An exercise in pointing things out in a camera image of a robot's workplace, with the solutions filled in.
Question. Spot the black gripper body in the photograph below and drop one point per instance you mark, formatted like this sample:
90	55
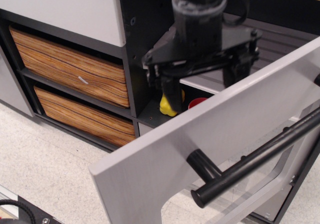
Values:
200	44

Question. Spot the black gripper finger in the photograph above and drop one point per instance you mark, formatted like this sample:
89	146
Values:
172	91
236	71

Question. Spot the grey toy oven door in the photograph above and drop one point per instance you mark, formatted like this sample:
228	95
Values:
136	181

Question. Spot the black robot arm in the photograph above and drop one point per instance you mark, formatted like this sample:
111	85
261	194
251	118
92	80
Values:
235	13

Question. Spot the grey oven rack tray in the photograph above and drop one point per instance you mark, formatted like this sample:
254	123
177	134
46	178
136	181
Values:
275	43

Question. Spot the grey lower oven drawer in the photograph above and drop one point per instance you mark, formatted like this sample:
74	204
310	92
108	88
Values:
241	192

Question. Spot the yellow toy bell pepper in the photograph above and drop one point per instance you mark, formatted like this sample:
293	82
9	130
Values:
165	107

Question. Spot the red toy cup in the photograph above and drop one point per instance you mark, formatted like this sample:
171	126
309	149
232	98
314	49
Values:
196	101

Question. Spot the upper wood-pattern storage bin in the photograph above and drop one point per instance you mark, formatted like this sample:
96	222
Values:
84	73

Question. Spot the wood-pattern storage bin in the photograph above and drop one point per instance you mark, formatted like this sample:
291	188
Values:
110	128
84	73

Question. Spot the lower wood-pattern storage bin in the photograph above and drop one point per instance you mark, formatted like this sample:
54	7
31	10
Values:
110	128

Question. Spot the black oven door handle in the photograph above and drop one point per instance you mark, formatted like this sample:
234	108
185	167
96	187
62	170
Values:
239	115

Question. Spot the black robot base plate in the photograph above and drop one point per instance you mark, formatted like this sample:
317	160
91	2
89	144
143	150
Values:
41	217

